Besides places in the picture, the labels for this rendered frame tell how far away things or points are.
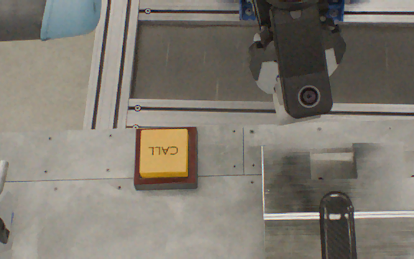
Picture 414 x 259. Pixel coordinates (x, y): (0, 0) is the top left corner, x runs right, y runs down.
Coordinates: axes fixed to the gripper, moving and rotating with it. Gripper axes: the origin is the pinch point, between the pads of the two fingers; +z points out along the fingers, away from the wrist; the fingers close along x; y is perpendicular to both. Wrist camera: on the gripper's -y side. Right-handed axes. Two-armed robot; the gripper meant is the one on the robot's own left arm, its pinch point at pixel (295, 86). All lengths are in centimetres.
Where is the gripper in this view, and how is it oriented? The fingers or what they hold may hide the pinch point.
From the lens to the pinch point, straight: 100.5
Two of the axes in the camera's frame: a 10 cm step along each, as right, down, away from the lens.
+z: 0.8, 4.1, 9.1
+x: -9.8, 2.0, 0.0
